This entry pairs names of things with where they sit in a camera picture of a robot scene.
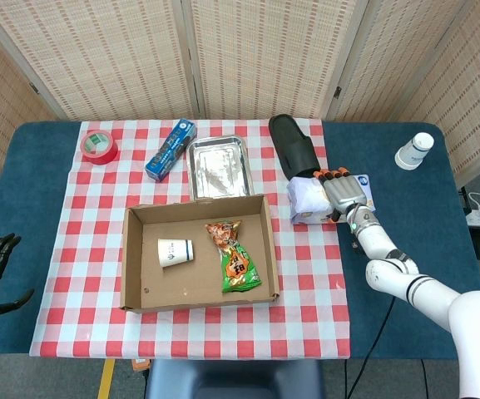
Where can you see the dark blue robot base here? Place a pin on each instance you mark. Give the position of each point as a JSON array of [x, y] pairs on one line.
[[233, 379]]

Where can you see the white paper cup blue stripe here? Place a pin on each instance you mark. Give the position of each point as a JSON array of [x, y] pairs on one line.
[[173, 252]]

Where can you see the red tape roll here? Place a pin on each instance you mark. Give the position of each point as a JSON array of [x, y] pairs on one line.
[[99, 147]]

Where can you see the right orange-tipped robot hand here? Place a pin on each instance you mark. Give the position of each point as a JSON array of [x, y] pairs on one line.
[[345, 192]]

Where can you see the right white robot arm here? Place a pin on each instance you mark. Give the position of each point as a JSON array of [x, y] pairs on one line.
[[464, 316]]

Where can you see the green snack bag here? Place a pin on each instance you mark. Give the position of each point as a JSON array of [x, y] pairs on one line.
[[235, 266]]

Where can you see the silver metal tray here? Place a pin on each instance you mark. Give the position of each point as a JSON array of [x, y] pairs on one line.
[[219, 168]]

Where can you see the red white checkered tablecloth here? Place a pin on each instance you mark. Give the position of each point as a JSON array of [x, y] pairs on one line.
[[98, 249]]

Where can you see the brown cardboard box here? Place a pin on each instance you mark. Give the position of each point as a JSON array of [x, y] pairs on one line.
[[200, 299]]

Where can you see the white tissue pack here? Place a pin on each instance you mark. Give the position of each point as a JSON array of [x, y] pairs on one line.
[[308, 199]]

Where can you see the stack of white paper cups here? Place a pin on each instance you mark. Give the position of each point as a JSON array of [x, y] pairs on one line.
[[413, 151]]

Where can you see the small orange object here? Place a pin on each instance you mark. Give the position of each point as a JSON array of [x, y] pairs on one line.
[[140, 365]]

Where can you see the black slipper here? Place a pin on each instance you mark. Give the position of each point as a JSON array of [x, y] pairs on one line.
[[295, 149]]

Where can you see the blue cling wrap box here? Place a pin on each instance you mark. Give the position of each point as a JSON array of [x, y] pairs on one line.
[[171, 150]]

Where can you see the blue table cover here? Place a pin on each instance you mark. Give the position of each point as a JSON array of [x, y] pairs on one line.
[[422, 208]]

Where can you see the woven folding screen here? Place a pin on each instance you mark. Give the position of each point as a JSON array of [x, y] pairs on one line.
[[256, 54]]

